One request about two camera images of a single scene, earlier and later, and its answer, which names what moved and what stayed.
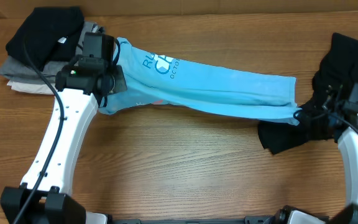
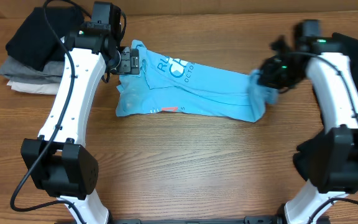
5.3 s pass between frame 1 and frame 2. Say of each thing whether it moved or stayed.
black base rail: stayed
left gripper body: moved
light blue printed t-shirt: moved
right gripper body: moved
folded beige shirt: stayed
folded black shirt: stayed
